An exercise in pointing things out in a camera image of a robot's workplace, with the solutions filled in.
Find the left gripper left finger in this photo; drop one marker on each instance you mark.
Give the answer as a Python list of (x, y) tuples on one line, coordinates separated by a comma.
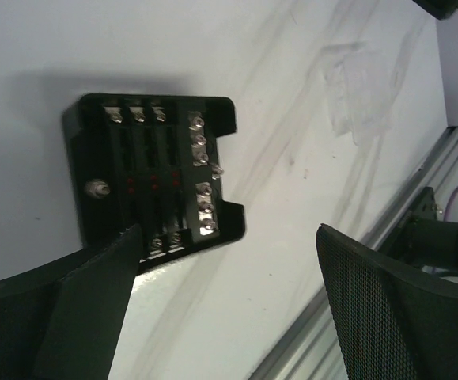
[(63, 319)]

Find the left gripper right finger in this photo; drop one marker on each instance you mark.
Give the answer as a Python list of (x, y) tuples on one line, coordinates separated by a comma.
[(392, 321)]

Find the clear plastic fuse box cover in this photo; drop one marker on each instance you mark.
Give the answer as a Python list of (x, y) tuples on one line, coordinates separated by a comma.
[(360, 90)]

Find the aluminium mounting rail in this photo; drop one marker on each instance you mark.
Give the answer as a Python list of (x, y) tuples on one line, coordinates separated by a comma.
[(310, 348)]

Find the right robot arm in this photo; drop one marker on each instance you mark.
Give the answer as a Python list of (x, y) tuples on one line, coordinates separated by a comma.
[(423, 236)]

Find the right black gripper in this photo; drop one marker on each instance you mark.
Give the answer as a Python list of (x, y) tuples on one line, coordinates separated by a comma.
[(440, 9)]

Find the black fuse box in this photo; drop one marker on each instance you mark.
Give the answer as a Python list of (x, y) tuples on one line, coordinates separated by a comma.
[(152, 161)]

